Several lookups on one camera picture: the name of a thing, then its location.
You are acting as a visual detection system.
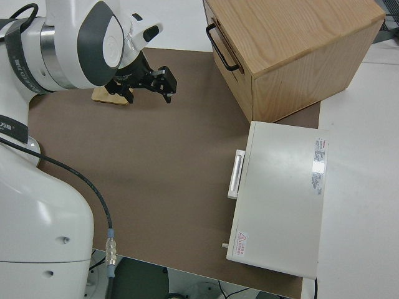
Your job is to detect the black cable with metal connector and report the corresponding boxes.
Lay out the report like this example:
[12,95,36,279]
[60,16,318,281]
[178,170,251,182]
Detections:
[0,136,118,299]

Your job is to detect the white oven door handle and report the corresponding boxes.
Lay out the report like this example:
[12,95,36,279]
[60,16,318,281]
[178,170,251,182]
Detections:
[227,149,246,199]

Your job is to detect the wooden drawer cabinet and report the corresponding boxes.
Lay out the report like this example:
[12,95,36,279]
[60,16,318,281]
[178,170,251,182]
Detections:
[203,0,387,124]

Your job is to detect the small wooden block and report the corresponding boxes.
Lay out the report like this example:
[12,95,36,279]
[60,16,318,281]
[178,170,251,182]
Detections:
[91,86,136,107]

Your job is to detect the black printed arm strap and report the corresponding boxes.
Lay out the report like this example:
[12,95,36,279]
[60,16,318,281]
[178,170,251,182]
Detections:
[4,17,50,95]
[0,114,29,147]

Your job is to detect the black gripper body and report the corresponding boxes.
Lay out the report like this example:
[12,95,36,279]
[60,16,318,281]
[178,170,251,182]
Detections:
[112,52,156,92]

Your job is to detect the grey round floor fixture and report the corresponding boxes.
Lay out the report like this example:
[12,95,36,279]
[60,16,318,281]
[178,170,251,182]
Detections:
[186,280,226,299]

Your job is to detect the gray plate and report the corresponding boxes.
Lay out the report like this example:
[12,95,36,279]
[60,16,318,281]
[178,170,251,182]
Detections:
[27,136,44,168]

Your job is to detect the dark background equipment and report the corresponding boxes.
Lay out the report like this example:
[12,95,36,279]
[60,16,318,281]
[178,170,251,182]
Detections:
[377,0,399,44]

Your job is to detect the brown table mat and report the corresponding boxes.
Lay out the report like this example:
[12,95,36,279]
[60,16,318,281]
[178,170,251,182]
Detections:
[27,47,322,299]

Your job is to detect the white countertop oven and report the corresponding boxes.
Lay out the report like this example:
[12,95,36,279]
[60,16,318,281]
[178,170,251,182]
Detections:
[221,120,330,280]

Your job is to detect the black drawer handle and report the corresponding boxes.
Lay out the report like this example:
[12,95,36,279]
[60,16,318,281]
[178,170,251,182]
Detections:
[205,24,241,72]

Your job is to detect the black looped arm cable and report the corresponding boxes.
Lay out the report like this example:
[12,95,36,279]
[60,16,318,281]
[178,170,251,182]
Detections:
[8,2,39,26]

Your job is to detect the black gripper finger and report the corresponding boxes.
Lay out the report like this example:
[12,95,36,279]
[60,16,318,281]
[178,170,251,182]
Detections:
[148,65,178,105]
[104,78,135,105]

